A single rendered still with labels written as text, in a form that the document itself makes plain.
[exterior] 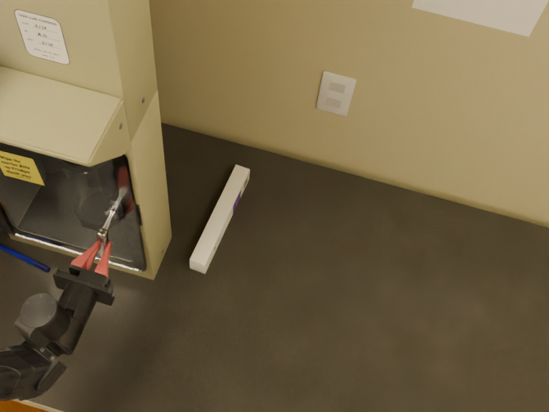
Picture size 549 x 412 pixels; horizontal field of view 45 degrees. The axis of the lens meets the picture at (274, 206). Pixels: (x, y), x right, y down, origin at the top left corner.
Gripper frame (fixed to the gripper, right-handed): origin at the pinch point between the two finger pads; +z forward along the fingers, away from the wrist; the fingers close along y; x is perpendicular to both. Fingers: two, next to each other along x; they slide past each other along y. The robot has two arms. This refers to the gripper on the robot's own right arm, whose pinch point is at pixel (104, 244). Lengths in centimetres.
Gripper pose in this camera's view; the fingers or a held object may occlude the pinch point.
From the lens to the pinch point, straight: 121.0
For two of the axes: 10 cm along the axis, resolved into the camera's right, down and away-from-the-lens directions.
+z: 2.7, -8.2, 5.0
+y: -9.4, -3.3, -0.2
